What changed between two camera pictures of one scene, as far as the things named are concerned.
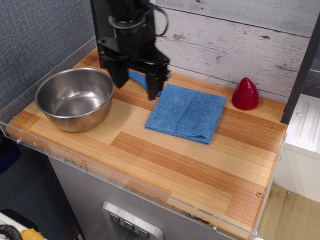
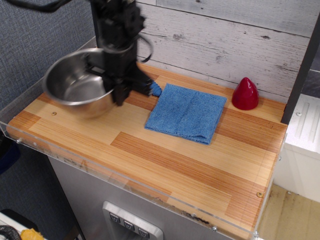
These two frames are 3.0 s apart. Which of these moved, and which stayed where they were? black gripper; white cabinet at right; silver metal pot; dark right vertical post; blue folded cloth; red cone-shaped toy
Moved: silver metal pot; black gripper
Stayed: red cone-shaped toy; white cabinet at right; blue folded cloth; dark right vertical post
